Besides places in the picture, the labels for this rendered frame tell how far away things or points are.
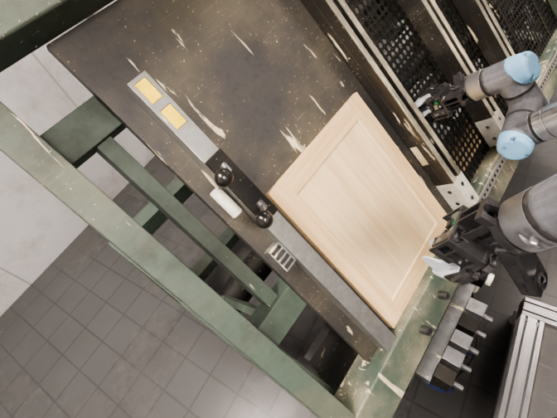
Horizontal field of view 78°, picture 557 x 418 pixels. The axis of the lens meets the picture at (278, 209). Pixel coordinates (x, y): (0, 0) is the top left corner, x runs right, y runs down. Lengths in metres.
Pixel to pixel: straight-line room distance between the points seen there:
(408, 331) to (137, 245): 0.79
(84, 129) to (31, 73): 2.16
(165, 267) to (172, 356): 1.63
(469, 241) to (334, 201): 0.48
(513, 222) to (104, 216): 0.66
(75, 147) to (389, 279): 0.89
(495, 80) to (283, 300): 0.78
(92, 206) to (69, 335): 2.19
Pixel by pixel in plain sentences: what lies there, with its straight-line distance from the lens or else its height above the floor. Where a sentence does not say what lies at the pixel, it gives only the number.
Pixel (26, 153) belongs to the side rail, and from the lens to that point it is 0.76.
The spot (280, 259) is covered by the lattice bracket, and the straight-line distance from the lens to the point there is 0.86.
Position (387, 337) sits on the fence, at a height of 0.93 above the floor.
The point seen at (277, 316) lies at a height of 1.11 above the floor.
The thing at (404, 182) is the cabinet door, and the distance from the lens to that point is 1.17.
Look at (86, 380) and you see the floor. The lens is 2.64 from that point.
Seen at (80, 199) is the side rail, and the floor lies 1.58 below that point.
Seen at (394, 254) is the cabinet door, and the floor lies 1.00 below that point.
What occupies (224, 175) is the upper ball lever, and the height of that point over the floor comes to 1.53.
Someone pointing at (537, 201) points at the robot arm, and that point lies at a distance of 0.48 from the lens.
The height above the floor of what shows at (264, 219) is 1.43.
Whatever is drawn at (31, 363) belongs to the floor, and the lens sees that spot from 2.99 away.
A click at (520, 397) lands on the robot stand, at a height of 0.23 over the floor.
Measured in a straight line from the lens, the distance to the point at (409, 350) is 1.15.
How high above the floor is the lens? 1.97
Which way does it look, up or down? 50 degrees down
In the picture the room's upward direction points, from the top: 22 degrees counter-clockwise
